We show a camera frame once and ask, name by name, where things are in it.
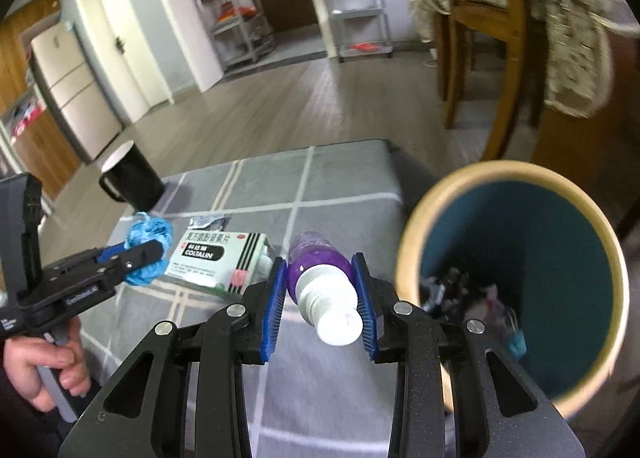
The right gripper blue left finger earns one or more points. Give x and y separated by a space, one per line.
272 308

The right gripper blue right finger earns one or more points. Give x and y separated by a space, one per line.
362 285

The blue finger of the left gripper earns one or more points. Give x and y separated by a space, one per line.
142 263
110 252

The blue glove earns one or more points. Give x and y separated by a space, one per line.
155 235

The purple spray bottle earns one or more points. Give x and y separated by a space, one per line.
320 283

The green white medicine box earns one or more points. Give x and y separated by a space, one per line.
222 263

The black plastic bag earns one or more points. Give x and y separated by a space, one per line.
443 297

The silver foil sachet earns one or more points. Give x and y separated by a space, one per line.
212 222

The blue face mask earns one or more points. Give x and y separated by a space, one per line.
513 338

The teal trash bin beige rim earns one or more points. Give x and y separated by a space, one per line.
551 252

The person's left hand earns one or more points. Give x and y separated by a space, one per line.
22 355

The black mug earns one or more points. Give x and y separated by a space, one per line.
127 177

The wooden cabinet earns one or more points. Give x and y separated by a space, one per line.
42 146

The beige refrigerator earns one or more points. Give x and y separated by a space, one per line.
67 83

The white door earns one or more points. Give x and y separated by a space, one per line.
141 68

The metal storage shelf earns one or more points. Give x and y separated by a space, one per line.
239 30

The lace tablecloth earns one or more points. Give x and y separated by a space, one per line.
580 62

